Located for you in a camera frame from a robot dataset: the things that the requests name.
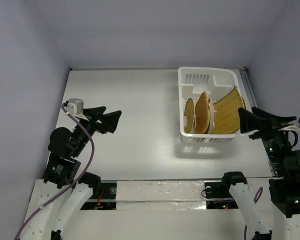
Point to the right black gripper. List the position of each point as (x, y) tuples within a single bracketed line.
[(261, 130)]

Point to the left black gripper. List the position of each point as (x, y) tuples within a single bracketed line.
[(109, 120)]

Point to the square green-edged bamboo mat plate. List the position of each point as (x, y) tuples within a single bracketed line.
[(226, 118)]

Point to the rounded square woven plate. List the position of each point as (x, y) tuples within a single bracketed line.
[(202, 114)]

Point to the small round bamboo plate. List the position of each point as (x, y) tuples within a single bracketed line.
[(189, 113)]

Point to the fan-shaped woven bamboo plate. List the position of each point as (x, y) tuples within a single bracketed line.
[(212, 116)]

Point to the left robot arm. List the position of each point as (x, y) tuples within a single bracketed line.
[(67, 184)]

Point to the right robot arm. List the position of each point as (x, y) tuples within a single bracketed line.
[(284, 190)]

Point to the white plastic dish rack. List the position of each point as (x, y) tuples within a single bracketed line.
[(192, 82)]

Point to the white foam front bar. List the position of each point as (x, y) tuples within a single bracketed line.
[(160, 195)]

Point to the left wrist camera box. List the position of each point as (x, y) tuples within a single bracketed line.
[(75, 106)]

